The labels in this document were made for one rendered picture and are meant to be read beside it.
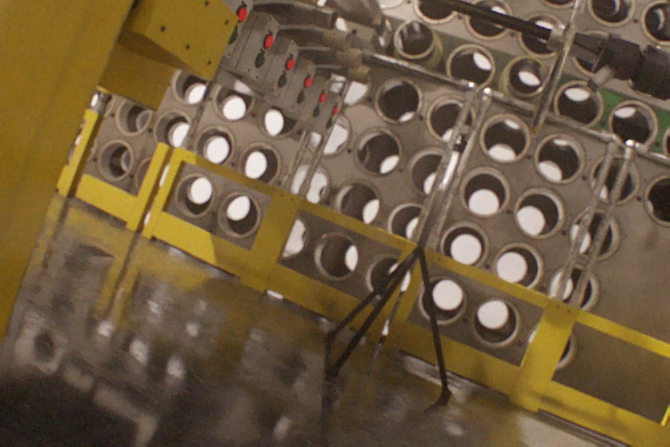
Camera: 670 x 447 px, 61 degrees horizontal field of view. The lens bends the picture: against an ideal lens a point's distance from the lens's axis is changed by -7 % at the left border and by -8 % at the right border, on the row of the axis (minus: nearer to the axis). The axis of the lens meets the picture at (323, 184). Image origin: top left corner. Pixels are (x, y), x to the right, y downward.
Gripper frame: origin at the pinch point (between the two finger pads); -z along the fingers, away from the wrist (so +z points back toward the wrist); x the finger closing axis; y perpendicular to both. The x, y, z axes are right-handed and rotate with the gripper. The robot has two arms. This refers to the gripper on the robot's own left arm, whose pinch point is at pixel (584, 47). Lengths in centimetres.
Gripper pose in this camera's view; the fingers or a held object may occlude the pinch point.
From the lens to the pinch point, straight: 121.6
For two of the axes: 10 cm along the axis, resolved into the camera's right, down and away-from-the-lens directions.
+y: -3.8, 9.3, -0.3
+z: 8.9, 3.5, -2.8
